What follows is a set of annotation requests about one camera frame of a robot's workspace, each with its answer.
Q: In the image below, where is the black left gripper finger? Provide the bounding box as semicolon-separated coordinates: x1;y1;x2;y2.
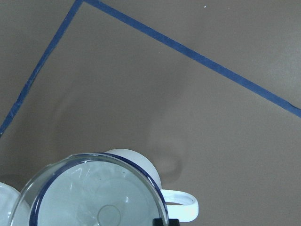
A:
152;218;179;226

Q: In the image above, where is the white mug lid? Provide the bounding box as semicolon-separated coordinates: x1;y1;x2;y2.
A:
0;182;20;226

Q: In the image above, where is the white enamel mug blue rim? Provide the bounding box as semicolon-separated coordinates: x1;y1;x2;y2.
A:
28;148;199;226

